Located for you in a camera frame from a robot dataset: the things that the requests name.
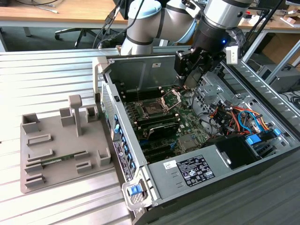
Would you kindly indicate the silver CPU green board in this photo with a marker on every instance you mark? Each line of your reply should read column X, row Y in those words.
column 193, row 78

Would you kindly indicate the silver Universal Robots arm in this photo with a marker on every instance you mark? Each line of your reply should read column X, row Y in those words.
column 145, row 28

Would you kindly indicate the CPU socket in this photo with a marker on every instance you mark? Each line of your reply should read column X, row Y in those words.
column 152, row 108

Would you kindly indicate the black RAM slot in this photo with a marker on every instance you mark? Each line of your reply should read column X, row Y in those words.
column 159, row 118

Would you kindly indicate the black expansion slot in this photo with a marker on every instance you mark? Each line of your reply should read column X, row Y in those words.
column 159, row 150

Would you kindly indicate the silver disk bay cage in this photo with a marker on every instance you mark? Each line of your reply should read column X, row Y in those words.
column 211, row 91

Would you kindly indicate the black slanted pole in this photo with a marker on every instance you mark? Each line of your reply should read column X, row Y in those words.
column 262, row 25

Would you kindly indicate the open grey PC case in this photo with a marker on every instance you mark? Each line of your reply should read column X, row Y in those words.
column 164, row 70

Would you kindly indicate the brown cardboard box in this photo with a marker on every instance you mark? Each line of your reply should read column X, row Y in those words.
column 279, row 47

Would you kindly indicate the grey computer box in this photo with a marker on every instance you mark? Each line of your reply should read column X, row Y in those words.
column 281, row 79

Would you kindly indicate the green motherboard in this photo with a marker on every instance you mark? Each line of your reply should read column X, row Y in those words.
column 189, row 122

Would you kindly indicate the thin metal locking lever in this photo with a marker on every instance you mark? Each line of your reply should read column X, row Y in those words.
column 138, row 95

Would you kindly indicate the black graphics card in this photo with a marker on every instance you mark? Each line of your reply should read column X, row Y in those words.
column 164, row 132

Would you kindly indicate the silver chipset heatsink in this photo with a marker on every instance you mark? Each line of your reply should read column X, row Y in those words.
column 186, row 142

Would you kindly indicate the black office chair base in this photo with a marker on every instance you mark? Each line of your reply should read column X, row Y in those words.
column 70, row 31

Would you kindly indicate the grey power supply unit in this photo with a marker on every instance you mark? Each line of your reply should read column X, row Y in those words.
column 159, row 178

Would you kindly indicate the blue case latch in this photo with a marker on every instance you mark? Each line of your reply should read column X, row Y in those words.
column 135, row 190

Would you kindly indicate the grey parts rack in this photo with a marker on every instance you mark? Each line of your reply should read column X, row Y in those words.
column 70, row 145

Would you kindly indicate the green RAM stick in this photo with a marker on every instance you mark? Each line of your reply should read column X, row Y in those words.
column 56, row 160

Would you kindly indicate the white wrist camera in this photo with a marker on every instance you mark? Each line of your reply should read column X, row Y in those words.
column 232, row 55

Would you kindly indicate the black plastic air duct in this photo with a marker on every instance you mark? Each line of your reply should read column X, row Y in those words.
column 236, row 150

